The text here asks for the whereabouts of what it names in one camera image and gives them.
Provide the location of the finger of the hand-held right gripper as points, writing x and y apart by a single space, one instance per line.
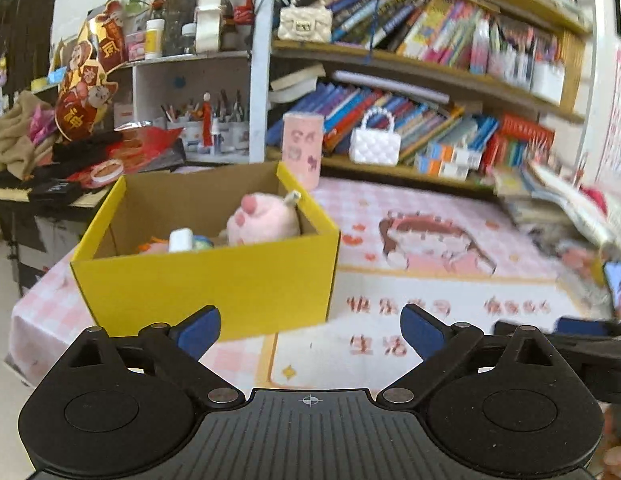
583 326

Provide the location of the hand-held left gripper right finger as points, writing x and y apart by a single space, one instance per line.
421 331

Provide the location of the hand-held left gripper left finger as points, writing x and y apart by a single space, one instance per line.
200 331

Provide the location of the yellow cardboard box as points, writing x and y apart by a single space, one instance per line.
205 290

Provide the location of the teal plush toy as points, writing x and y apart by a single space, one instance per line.
203 243

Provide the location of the person's right hand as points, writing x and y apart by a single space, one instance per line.
618 456

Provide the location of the pink checkered tablecloth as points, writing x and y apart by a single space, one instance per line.
440 280

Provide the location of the white rounded case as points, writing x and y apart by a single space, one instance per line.
180 240

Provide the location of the orange small toy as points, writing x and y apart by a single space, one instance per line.
151 248

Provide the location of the pile of magazines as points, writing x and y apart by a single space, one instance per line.
565 200

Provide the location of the pink paw plush toy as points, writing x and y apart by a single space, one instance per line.
263 220

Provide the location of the orange white boxes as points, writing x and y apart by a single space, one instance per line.
448 160

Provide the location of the tape roll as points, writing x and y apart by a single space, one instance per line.
106 170

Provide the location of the red paper sheets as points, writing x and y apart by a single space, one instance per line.
140 142

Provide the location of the pink cylinder cup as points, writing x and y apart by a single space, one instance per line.
303 150

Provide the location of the group of pen holders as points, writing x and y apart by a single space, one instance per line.
210 120

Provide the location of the row of books low shelf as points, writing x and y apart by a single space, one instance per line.
410 120

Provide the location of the black electric keyboard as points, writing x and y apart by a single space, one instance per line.
20 191

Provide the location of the wooden bookshelf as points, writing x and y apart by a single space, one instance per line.
420 75

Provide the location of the white cubby shelf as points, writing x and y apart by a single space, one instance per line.
190 75

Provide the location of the beige lying book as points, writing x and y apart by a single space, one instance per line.
295 82

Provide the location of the beige cloth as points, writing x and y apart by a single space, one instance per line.
18 135

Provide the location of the red gold paper decoration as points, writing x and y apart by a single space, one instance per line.
88 75

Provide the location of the white bottle yellow label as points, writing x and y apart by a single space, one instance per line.
154 39

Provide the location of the row of books tall shelf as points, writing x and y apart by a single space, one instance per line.
440 30

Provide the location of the white ribbon roll holder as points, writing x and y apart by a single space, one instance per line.
209 22

